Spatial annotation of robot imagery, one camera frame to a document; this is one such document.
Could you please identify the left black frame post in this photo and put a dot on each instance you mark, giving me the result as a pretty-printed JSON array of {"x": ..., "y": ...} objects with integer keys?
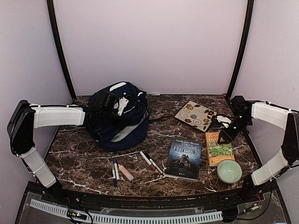
[{"x": 59, "y": 48}]

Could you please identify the navy blue student backpack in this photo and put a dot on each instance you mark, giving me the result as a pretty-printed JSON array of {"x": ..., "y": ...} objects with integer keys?
[{"x": 124, "y": 134}]

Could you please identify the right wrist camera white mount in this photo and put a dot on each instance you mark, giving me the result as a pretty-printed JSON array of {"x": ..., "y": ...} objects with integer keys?
[{"x": 221, "y": 121}]

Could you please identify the pale green ceramic bowl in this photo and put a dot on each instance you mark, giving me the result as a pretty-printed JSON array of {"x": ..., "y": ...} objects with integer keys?
[{"x": 229, "y": 171}]

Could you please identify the orange Treehouse paperback book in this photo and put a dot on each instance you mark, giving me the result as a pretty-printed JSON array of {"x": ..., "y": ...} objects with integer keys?
[{"x": 217, "y": 153}]

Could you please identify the white slotted cable duct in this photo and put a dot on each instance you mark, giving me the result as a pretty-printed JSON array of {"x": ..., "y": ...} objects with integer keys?
[{"x": 97, "y": 218}]

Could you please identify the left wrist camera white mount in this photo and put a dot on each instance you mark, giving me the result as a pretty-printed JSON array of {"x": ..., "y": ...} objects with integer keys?
[{"x": 121, "y": 105}]

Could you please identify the grey slim pen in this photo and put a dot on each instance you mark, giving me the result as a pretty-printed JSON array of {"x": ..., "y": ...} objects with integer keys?
[{"x": 114, "y": 174}]

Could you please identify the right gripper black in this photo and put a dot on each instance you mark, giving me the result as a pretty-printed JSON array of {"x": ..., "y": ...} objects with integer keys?
[{"x": 228, "y": 136}]

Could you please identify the small green circuit board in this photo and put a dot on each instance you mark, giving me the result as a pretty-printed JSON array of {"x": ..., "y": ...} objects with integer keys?
[{"x": 74, "y": 215}]

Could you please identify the blue capped white pen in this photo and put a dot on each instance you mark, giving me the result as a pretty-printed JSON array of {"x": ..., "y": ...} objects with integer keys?
[{"x": 116, "y": 170}]

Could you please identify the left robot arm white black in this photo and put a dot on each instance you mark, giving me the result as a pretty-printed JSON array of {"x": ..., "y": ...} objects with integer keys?
[{"x": 29, "y": 117}]

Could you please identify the black curved front rail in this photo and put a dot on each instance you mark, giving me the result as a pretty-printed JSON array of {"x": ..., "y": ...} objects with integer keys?
[{"x": 224, "y": 199}]

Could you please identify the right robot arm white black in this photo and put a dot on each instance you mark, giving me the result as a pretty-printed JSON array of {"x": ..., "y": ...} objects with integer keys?
[{"x": 281, "y": 140}]

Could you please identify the white marker black cap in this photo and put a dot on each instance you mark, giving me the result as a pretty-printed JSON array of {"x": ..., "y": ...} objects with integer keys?
[{"x": 154, "y": 164}]

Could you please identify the pale peach highlighter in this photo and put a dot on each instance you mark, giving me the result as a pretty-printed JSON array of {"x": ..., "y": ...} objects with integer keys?
[{"x": 125, "y": 172}]

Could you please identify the Wuthering Heights blue book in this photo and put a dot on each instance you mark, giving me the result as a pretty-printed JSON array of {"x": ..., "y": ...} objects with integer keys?
[{"x": 184, "y": 159}]

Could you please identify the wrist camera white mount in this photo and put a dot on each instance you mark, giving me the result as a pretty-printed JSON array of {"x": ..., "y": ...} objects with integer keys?
[
  {"x": 221, "y": 121},
  {"x": 121, "y": 105}
]

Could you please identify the square floral ceramic plate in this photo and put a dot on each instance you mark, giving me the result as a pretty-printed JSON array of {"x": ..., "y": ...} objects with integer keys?
[{"x": 196, "y": 116}]

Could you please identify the white marker red cap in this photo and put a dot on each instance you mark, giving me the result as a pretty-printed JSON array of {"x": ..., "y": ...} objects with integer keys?
[{"x": 147, "y": 160}]

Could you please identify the right black frame post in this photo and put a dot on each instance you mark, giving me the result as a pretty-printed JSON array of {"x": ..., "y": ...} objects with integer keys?
[{"x": 241, "y": 50}]

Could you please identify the black frame post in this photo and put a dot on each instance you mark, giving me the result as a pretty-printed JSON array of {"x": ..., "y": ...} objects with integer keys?
[
  {"x": 59, "y": 48},
  {"x": 241, "y": 50}
]

